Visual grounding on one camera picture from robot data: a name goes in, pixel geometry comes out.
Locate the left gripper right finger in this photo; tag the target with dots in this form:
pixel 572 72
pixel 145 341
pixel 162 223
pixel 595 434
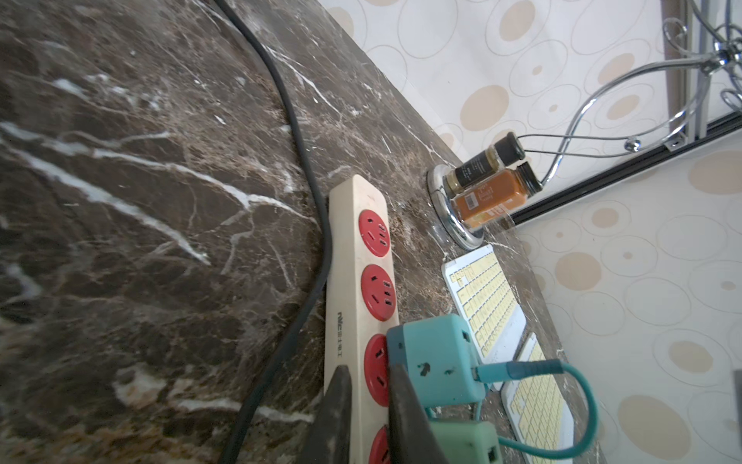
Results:
pixel 409 433

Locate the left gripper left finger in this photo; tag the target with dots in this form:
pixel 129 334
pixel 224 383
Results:
pixel 329 438

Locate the light green charger plug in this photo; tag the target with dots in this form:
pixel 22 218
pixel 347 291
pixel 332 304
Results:
pixel 467 441

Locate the white wireless keyboard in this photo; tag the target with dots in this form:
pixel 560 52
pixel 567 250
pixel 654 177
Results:
pixel 486 325
pixel 538 413

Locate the beige red power strip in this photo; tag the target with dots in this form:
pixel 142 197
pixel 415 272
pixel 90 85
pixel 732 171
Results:
pixel 361 307

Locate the teal charger plug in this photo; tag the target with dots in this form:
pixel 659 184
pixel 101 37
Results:
pixel 435 359

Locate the chrome hook stand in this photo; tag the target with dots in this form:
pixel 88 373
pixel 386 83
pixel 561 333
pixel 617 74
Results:
pixel 719 51

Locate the orange spice bottle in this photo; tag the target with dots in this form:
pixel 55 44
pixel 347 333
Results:
pixel 497 196

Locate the dark spice bottle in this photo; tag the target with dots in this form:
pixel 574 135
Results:
pixel 505 152

